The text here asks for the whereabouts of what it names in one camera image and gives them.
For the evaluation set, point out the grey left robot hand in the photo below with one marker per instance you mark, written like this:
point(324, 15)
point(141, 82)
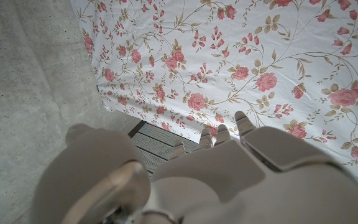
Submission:
point(213, 180)

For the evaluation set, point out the floral backdrop cloth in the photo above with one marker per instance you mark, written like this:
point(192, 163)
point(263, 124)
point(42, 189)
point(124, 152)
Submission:
point(228, 62)

